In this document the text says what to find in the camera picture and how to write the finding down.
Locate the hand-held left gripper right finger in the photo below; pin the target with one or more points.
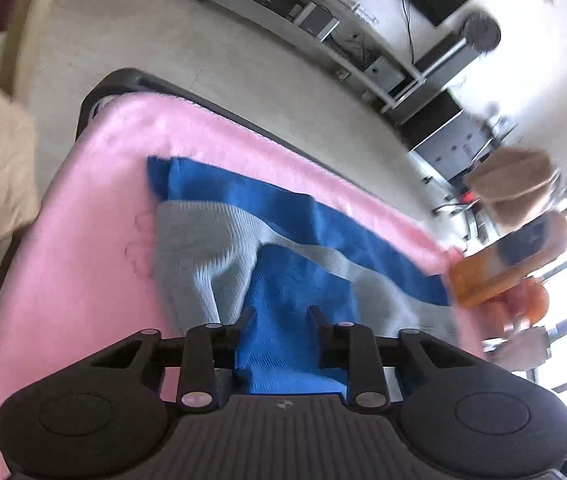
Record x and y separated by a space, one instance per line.
324 331

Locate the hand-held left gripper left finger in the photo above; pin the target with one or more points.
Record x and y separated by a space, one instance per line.
242 331

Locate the blue and grey knit sweater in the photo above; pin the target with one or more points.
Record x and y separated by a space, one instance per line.
288 285

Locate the pink printed blanket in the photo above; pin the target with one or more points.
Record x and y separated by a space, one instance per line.
78 260

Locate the office chair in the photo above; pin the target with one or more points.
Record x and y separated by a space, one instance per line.
463 210

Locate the white cup with green lid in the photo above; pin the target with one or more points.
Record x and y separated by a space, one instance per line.
518 347

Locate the orange juice bottle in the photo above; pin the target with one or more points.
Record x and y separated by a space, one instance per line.
508 260

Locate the large orange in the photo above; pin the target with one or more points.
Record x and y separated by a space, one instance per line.
531 302

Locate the black drawer cabinet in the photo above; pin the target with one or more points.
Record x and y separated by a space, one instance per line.
446 132

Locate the beige fleece coat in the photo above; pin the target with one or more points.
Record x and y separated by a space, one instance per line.
513 185

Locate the black glass coffee table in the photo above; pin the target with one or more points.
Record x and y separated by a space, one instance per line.
113 79

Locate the tall black speaker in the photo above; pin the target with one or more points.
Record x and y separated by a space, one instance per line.
441 57

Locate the silver TV stand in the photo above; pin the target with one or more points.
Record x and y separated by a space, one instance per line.
293 5

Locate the standing fan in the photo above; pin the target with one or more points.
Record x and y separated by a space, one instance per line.
482 30

